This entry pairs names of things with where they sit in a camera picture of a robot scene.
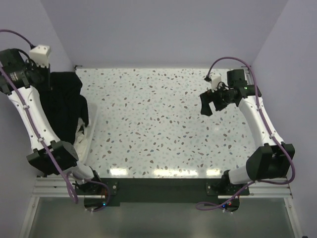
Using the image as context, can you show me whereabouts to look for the white plastic laundry basket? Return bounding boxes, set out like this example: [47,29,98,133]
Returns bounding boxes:
[83,103,99,164]

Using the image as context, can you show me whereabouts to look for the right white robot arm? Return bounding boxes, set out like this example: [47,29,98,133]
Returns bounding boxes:
[200,69,295,195]

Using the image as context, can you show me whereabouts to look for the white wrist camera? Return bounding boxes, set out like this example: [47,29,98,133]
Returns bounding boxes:
[210,73,221,91]
[29,45,52,68]

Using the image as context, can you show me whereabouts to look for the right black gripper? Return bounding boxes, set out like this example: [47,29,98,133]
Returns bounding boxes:
[200,83,234,117]

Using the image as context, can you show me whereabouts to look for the white t shirt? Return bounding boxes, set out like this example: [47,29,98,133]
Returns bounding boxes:
[73,118,93,163]

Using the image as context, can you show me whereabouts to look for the black t shirt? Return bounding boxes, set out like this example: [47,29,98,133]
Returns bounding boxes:
[40,72,89,144]

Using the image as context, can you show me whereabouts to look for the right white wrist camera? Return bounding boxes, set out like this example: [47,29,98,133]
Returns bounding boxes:
[210,73,221,91]

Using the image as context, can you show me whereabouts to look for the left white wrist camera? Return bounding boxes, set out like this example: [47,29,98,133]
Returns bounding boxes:
[29,45,52,68]

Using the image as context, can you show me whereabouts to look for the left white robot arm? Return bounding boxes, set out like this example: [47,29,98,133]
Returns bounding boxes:
[0,45,104,199]

